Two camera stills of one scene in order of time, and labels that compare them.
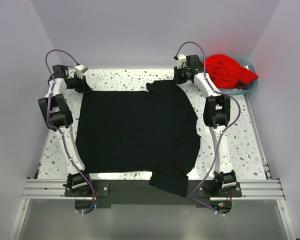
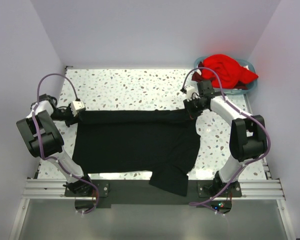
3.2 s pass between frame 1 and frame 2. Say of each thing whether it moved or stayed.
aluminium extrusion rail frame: stayed
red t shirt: stayed
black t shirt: moved
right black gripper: moved
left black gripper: moved
